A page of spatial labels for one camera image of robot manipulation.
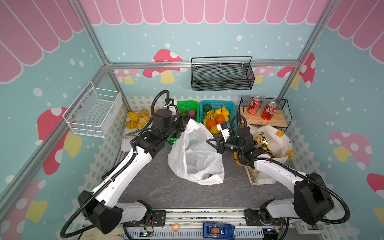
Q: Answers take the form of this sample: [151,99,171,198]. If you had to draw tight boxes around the yellow peach fruit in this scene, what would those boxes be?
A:
[210,126,220,136]

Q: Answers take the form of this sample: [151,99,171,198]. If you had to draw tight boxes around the yellow black snack bag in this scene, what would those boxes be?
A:
[254,132,275,158]

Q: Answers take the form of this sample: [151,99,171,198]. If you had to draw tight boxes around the white plastic grocery bag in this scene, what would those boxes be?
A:
[168,120,225,186]

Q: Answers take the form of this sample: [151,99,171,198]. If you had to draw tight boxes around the white canvas tote bag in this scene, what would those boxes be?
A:
[244,123,295,185]

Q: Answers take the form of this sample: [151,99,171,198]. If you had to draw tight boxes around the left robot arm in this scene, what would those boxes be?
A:
[60,90,185,239]

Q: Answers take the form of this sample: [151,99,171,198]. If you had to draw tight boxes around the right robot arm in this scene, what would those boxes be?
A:
[207,123,351,225]

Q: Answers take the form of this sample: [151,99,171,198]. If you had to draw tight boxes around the orange fruit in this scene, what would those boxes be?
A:
[215,115,226,124]
[206,120,217,130]

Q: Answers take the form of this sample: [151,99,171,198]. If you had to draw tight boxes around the banana bunch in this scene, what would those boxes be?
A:
[203,119,208,129]

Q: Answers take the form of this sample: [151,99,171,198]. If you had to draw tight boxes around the green plastic basket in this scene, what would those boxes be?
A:
[172,100,200,142]

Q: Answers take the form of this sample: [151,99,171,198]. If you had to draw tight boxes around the purple onion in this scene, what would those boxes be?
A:
[187,110,197,119]

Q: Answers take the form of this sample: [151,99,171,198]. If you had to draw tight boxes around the bread loaf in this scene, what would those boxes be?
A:
[128,112,140,122]

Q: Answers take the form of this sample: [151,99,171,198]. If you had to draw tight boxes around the green avocado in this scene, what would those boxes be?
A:
[203,104,212,113]

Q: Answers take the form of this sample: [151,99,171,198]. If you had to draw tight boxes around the teal plastic basket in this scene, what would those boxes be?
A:
[198,100,236,137]

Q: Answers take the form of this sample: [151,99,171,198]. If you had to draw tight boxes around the left red cola can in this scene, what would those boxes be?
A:
[248,96,262,115]

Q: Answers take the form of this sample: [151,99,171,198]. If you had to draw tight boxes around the red cola can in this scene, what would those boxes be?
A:
[248,96,262,115]
[261,101,278,121]

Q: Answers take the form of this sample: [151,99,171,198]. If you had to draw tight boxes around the white cutting board tray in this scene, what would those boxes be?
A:
[121,109,151,153]

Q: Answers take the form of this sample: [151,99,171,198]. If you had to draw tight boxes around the right red cola can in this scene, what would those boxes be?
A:
[261,101,278,121]

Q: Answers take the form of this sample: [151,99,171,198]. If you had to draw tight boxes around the blue tape dispenser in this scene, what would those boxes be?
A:
[203,222,236,240]

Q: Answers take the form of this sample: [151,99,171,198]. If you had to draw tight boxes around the orange rubber band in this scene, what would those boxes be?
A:
[172,223,181,233]

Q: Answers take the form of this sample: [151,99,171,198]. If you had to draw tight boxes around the black wire wooden shelf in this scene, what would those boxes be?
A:
[236,96,293,133]

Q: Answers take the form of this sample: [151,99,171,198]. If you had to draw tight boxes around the black mesh wall basket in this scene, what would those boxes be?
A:
[191,56,255,92]

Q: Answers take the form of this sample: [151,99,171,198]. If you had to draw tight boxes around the white wire wall basket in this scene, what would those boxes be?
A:
[63,82,123,138]

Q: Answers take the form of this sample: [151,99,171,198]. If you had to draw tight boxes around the grey switch box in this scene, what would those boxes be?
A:
[294,221,327,235]

